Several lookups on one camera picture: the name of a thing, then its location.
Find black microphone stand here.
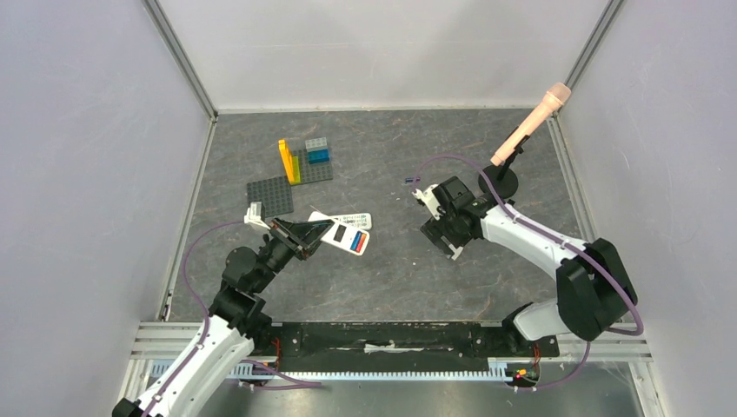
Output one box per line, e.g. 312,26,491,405
483,144,524,199

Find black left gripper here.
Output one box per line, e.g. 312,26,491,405
252,215,335,292

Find pink toy microphone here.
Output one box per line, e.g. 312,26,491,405
490,83,572,166

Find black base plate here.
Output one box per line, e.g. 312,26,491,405
252,321,560,373

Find red battery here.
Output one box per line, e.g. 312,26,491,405
356,233,369,254

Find blue brick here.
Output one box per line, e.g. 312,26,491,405
307,149,330,165

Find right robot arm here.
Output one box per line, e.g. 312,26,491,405
413,176,638,354

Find white cable duct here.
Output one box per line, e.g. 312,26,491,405
221,361,511,382

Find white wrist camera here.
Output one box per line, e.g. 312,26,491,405
412,184,443,220
243,202,270,231

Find yellow brick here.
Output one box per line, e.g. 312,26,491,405
278,139,295,185

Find grey baseplate with bricks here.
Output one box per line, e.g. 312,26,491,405
292,149,334,185

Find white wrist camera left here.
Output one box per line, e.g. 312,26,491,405
243,202,270,231

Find white remote with buttons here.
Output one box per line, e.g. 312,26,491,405
333,213,372,230

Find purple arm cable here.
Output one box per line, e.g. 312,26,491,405
411,154,645,393
141,221,322,417

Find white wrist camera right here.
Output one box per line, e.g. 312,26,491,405
412,184,443,220

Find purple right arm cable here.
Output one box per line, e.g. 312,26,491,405
411,154,645,393

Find white remote control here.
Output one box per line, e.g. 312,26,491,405
309,211,370,256

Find grey brick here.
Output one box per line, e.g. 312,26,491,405
304,137,328,152

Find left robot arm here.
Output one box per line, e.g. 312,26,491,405
112,216,335,416

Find green brick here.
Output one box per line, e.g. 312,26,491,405
290,155,302,185

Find aluminium frame rail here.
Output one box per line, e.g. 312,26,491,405
143,1,219,321

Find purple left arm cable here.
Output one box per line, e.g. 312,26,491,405
141,221,322,417

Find dark grey brick baseplate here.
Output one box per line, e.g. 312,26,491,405
246,175,294,217

